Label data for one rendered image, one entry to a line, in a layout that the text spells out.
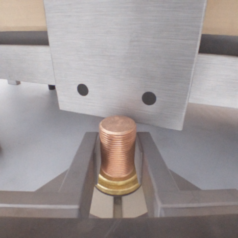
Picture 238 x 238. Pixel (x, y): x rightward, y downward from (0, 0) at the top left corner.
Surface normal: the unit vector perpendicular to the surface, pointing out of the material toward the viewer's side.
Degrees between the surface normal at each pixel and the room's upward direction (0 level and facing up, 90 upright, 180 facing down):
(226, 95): 90
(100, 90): 90
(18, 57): 90
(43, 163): 180
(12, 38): 90
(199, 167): 180
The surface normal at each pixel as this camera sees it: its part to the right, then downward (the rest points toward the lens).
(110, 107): -0.33, 0.45
